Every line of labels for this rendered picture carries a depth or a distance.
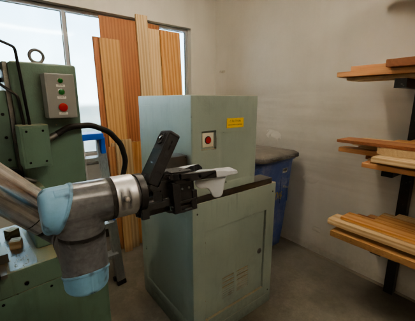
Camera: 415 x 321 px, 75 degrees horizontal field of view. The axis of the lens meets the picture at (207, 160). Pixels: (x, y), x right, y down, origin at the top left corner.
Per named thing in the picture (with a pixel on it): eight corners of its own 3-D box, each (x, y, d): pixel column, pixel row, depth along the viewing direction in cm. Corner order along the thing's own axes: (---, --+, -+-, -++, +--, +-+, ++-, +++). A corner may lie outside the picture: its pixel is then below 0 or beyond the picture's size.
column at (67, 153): (25, 230, 125) (-1, 65, 109) (76, 216, 139) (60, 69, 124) (36, 249, 108) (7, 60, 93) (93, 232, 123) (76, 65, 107)
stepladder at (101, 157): (87, 288, 205) (65, 133, 189) (119, 275, 221) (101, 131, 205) (94, 298, 193) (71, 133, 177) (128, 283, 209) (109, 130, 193)
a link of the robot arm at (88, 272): (99, 260, 57) (94, 210, 54) (116, 289, 48) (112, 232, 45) (56, 274, 52) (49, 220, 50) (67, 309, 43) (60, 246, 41)
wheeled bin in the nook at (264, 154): (208, 241, 271) (208, 146, 250) (244, 225, 306) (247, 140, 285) (258, 271, 224) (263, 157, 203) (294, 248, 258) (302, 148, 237)
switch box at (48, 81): (44, 117, 103) (39, 73, 100) (72, 116, 110) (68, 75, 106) (49, 118, 99) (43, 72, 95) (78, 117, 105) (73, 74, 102)
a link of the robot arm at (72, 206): (40, 230, 46) (33, 182, 44) (106, 214, 52) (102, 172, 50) (46, 250, 40) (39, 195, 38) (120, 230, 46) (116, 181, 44)
